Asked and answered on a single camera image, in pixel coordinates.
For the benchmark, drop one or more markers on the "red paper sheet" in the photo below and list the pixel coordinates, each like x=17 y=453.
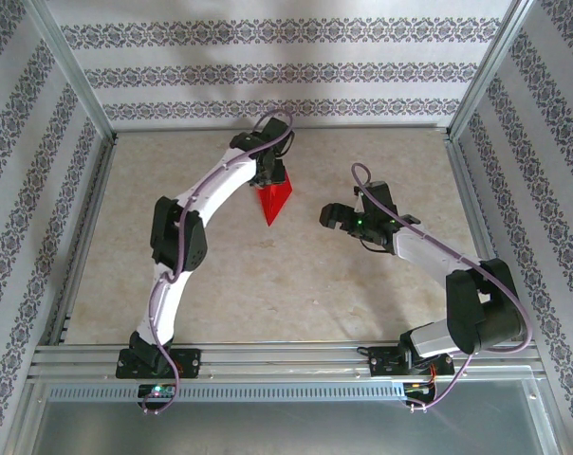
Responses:
x=272 y=204

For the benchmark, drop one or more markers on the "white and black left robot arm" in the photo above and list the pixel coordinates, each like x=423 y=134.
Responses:
x=177 y=237

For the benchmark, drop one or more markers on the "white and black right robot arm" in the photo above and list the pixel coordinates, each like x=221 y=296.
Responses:
x=481 y=313

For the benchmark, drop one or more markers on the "grey metal sheet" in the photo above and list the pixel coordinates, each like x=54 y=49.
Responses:
x=286 y=426

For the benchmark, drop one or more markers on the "control board with yellow light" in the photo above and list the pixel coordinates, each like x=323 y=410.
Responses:
x=417 y=388

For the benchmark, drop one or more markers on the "control board with green light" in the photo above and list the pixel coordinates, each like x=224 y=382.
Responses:
x=156 y=391

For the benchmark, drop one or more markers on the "thin aluminium wall rail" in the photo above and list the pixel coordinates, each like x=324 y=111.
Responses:
x=343 y=128

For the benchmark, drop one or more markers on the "aluminium side rail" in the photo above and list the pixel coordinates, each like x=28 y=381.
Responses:
x=476 y=213
x=83 y=237

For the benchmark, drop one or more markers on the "long aluminium mounting rail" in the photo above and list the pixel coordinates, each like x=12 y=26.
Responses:
x=286 y=355

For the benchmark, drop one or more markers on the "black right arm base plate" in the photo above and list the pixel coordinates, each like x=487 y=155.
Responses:
x=379 y=362

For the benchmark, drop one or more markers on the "aluminium frame post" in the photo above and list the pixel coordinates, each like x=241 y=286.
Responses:
x=73 y=71
x=490 y=66

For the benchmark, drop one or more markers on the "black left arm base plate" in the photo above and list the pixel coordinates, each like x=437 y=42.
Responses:
x=191 y=362

